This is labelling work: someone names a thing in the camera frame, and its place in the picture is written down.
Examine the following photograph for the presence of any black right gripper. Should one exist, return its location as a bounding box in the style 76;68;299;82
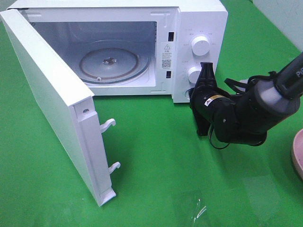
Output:
190;62;234;136

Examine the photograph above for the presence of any round microwave door button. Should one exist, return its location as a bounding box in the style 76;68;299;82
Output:
185;89;191;100

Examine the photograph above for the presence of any pink plate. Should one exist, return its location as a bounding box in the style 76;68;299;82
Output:
291;129;303;179

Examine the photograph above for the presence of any white microwave door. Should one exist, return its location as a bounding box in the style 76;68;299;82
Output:
0;9;120;206

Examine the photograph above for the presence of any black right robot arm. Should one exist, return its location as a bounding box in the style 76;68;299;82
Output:
189;54;303;146

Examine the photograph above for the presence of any lower white microwave knob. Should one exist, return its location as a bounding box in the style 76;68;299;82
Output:
187;66;202;84

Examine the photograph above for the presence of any white microwave knob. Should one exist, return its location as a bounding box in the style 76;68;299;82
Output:
187;66;202;84
191;35;210;56

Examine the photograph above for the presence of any upper white microwave knob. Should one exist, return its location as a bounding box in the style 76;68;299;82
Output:
191;35;210;56

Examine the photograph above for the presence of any white microwave oven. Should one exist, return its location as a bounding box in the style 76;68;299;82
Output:
6;0;228;103

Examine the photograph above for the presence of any glass microwave turntable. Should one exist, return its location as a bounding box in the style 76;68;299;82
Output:
79;40;153;85

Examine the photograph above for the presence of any green table cloth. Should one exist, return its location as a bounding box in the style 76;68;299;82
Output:
0;0;303;227

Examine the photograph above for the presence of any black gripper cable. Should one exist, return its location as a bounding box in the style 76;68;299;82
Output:
207;125;267;149

